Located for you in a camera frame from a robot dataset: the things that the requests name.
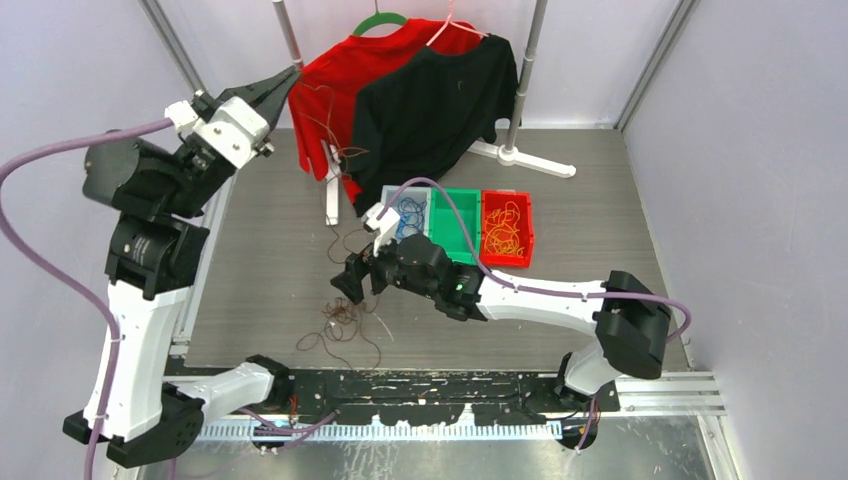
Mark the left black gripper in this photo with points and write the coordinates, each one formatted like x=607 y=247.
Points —
x=267 y=94

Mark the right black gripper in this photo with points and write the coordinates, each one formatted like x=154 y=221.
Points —
x=350 y=281

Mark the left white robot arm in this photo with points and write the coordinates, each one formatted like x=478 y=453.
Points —
x=152 y=263

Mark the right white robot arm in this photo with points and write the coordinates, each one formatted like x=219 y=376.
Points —
x=628 y=324

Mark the red t-shirt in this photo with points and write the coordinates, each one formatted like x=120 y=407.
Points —
x=322 y=101

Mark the white plastic bin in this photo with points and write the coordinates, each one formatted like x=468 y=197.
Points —
x=413 y=205

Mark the green plastic bin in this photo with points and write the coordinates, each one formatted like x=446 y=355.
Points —
x=459 y=235

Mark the green clothes hanger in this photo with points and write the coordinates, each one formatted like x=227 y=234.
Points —
x=378 y=18

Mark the black t-shirt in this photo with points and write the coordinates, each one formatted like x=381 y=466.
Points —
x=419 y=120

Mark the red plastic bin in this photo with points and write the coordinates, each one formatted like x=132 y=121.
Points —
x=507 y=238

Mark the pink clothes hanger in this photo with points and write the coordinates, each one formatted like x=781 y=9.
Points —
x=449 y=22

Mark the white clothes rack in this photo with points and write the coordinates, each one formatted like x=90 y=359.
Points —
x=506 y=154

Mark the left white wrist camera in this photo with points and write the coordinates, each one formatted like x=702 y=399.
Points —
x=235 y=131

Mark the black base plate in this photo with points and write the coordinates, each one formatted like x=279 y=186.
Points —
x=422 y=398

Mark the white slotted cable duct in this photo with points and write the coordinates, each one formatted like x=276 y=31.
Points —
x=250 y=430

